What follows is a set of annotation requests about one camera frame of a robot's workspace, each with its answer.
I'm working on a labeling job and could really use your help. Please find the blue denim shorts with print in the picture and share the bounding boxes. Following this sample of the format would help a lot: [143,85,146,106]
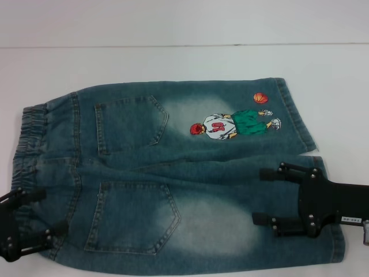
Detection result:
[10,77,347,277]

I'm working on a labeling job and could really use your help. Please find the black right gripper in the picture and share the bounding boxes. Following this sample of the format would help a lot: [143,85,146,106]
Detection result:
[252,162,369,238]

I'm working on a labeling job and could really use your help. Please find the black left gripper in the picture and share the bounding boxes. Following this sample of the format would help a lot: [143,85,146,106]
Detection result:
[0,188,69,263]

